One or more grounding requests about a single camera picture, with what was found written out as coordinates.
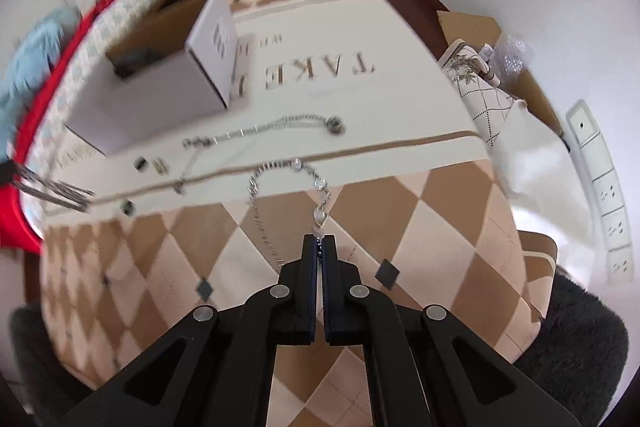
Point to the red blanket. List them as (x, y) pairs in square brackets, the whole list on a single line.
[(30, 157)]

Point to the white cardboard box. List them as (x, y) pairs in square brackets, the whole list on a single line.
[(165, 77)]

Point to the light blue cloth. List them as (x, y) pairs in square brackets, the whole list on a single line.
[(30, 72)]

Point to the white power strip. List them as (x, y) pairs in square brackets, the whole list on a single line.
[(600, 192)]

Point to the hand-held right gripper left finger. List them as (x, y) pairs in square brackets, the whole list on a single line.
[(313, 252)]

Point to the dark grey fluffy cushion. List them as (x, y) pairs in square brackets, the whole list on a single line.
[(580, 347)]

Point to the floral quilted white bag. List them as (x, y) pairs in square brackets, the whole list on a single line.
[(480, 92)]

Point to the brown cardboard sheet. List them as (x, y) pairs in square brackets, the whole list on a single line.
[(505, 62)]

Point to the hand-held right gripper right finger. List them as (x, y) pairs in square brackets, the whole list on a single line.
[(326, 252)]

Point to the small round dark bead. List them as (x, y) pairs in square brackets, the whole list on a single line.
[(127, 207)]

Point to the checkered beige tablecloth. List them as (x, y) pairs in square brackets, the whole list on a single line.
[(350, 147)]

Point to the clear plastic bubble wrap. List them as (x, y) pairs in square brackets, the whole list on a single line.
[(515, 57)]

